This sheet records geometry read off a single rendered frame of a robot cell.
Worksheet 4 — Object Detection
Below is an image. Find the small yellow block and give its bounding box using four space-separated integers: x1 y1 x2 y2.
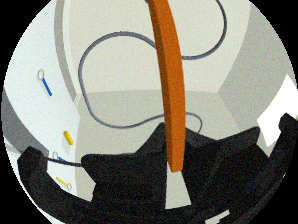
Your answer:
64 131 73 145

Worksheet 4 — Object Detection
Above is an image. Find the orange handle with grey loop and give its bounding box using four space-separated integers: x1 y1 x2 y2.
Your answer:
145 0 186 173

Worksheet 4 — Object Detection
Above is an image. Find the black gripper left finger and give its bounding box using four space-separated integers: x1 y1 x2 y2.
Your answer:
81 121 168 209

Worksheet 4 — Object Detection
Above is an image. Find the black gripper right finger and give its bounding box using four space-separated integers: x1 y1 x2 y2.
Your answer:
181 127 261 204

